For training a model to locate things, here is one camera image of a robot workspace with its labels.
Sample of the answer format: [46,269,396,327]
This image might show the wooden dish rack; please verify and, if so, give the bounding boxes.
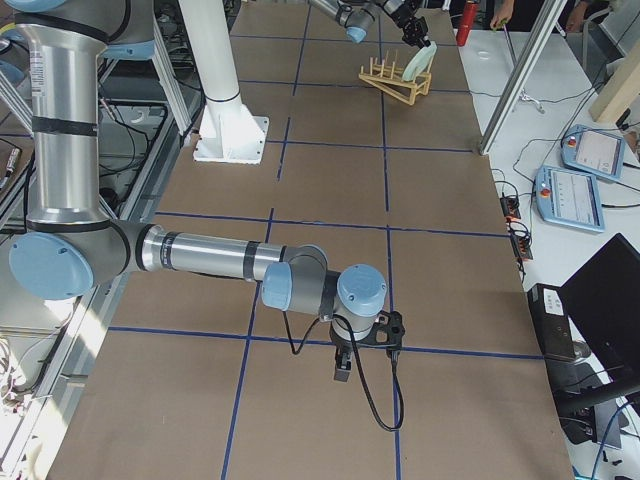
[358,52,434,106]

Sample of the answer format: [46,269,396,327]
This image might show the aluminium frame post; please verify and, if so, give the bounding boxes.
[479,0,566,155]

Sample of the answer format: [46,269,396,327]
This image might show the blue teach pendant far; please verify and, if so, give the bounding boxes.
[561,124,625,181]

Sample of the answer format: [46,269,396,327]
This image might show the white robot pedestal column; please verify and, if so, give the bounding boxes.
[179,0,269,164]

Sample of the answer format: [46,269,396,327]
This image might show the blue teach pendant near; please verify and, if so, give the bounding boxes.
[534,165,605,233]

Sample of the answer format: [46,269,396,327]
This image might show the red cylinder tube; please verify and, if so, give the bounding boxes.
[456,0,478,47]

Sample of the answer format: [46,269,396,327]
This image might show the orange black connector strip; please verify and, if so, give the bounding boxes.
[500,194,533,261]

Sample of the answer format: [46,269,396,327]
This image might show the black computer box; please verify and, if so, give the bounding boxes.
[527,283,592,363]

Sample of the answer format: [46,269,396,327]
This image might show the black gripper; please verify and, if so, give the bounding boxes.
[331,333,353,382]
[391,4,430,47]

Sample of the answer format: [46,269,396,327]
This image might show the wooden beam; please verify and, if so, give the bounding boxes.
[589,42,640,123]

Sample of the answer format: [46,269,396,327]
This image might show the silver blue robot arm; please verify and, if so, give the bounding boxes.
[9,1,394,381]
[309,0,431,48]

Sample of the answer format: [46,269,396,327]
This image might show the blue teach pendant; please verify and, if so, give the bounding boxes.
[534,165,605,233]
[561,124,625,181]

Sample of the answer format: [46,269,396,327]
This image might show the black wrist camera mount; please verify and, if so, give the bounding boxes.
[361,311,405,352]

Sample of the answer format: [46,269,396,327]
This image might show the light green round plate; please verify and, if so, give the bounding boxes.
[402,42,437,82]

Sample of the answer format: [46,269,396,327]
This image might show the black monitor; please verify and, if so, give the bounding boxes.
[559,233,639,379]

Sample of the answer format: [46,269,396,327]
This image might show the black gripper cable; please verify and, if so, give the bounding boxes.
[282,308,405,432]

